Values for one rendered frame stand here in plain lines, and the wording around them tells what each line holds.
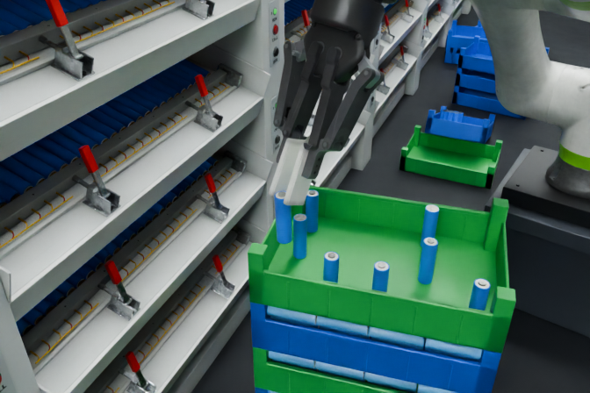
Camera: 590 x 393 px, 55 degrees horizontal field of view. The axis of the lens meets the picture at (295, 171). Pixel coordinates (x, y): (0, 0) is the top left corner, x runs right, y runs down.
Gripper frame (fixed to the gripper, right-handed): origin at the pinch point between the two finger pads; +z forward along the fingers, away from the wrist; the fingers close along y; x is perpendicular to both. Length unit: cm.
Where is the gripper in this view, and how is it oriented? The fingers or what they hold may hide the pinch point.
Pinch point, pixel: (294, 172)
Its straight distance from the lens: 64.3
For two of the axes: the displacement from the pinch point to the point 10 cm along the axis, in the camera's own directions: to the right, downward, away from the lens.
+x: -6.5, -0.4, -7.6
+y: -7.0, -3.7, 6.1
